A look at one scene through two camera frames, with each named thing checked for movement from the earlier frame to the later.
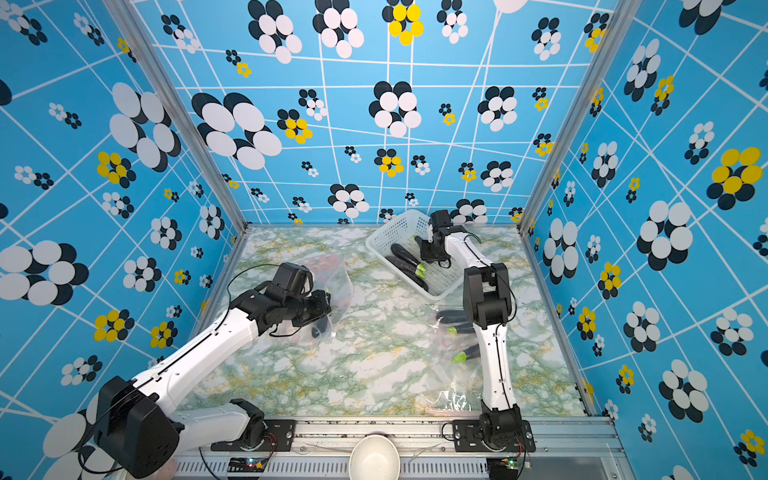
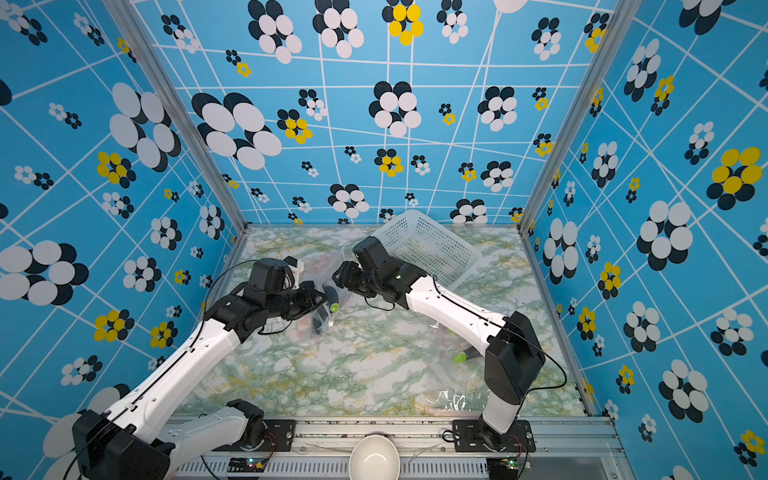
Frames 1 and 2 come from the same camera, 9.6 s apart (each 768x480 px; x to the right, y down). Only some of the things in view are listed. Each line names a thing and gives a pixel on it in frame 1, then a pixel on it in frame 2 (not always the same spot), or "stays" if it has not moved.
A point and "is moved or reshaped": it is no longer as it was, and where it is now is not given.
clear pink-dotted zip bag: [447, 384] stays
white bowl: [374, 458] stays
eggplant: [403, 252] to [332, 296]
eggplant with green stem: [467, 354] stays
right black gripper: [425, 253] to [347, 280]
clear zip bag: [332, 275] is moved or reshaped
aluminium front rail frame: [574, 448] stays
